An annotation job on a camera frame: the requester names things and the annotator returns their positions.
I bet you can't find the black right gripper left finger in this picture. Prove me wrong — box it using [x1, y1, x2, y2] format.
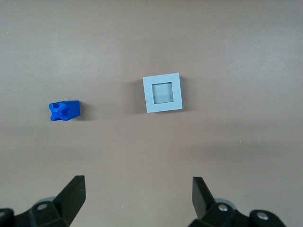
[0, 175, 86, 227]

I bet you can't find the blue plastic insert part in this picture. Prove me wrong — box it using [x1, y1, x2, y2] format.
[49, 100, 81, 122]

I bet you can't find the brown table cover mat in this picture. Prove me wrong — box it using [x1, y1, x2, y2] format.
[0, 0, 303, 227]

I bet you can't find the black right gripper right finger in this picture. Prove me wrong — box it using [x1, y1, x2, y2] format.
[189, 176, 287, 227]

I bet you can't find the gray square hollow base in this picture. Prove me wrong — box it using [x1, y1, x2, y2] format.
[142, 72, 184, 114]

